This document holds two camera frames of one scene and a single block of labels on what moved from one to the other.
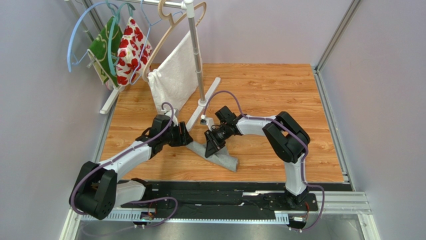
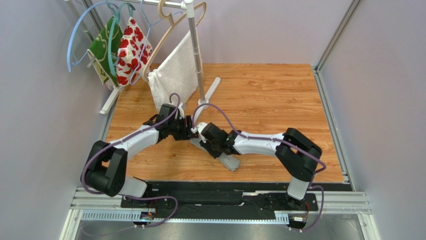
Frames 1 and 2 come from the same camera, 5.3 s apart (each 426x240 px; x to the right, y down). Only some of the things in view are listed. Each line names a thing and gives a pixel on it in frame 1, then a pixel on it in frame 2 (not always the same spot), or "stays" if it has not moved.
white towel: x=176 y=81 stays
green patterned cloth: x=98 y=49 stays
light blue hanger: x=69 y=53 stays
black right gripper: x=214 y=137 → x=206 y=145
